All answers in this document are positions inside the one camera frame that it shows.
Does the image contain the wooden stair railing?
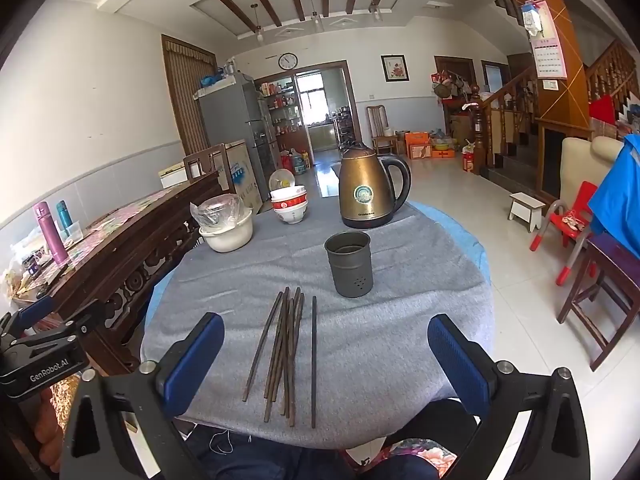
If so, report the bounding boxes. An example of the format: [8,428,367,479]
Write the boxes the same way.
[470,39,640,177]

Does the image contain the dark wooden chair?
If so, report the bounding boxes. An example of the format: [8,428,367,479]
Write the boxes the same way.
[183,143,232,184]

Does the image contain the pink thermos bottle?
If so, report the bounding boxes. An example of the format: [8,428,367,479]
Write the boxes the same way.
[33,201,69,266]

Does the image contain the dark carved wooden table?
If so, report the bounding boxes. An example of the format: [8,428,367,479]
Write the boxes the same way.
[12,170,222,376]

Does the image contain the orange cardboard box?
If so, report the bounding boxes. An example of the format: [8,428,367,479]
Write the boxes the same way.
[404,131,433,160]

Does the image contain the blue under cloth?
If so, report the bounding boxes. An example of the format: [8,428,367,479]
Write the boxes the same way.
[144,201,487,341]

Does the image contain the cream armchair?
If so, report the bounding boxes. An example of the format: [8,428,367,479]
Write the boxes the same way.
[558,135,624,212]

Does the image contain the dark wooden stool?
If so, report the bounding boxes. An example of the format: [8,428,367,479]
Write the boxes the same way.
[556,233,640,372]

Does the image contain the person's dark trousers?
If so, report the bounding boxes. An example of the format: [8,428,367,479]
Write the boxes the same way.
[182,399,482,480]

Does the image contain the tall-backed wooden chair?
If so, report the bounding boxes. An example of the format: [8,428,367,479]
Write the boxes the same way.
[366,104,399,155]

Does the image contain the teal thermos bottle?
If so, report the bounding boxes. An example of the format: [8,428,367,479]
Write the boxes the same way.
[55,200,74,237]

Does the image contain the grey refrigerator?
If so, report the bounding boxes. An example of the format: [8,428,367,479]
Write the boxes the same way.
[197,74,281,202]

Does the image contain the small white stool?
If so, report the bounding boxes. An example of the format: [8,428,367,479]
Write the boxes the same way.
[508,192,546,234]

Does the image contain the pink wall calendar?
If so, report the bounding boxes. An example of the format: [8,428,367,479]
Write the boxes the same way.
[520,0,569,80]

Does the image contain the white bowl with red band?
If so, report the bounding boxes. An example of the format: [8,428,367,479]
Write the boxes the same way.
[270,185,307,207]

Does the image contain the framed wall picture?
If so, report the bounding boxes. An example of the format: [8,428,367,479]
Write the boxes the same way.
[380,54,410,83]

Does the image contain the red plastic child chair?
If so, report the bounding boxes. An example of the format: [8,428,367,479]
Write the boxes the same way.
[530,180,599,287]

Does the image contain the clear round lid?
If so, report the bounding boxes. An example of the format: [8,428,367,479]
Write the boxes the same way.
[268,169,296,192]

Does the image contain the bronze electric kettle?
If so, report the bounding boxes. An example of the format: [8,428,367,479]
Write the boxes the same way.
[338,142,412,230]

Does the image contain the bundle of dark chopsticks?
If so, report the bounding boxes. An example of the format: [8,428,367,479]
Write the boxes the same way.
[242,286,319,429]

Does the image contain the grey tablecloth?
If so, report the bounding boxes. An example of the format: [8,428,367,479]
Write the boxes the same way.
[141,200,496,450]

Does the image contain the person's left hand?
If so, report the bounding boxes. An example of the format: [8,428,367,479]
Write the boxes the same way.
[33,389,67,472]

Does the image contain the white plastic pot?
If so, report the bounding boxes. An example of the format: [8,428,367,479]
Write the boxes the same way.
[199,207,254,254]

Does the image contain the grey perforated chopstick holder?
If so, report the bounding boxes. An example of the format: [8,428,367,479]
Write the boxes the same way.
[324,231,374,297]

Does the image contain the shelf with bottles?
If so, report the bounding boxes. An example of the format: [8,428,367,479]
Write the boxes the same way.
[259,79,304,137]

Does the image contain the white chest freezer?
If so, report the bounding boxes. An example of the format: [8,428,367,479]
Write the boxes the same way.
[221,139,264,214]

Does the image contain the clear plastic bag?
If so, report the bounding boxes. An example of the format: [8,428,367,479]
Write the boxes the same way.
[190,193,244,232]

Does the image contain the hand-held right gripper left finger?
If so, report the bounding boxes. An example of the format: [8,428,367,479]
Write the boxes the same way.
[60,312,226,480]

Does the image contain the brown door curtain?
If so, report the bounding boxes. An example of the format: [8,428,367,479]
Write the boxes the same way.
[161,34,217,157]

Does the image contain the floral cloth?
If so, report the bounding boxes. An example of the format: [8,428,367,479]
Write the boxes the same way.
[345,437,459,480]

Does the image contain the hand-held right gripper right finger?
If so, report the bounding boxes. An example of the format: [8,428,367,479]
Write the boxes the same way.
[427,314,591,480]

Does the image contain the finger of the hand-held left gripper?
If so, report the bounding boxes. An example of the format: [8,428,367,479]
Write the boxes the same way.
[0,296,56,346]
[12,301,103,361]

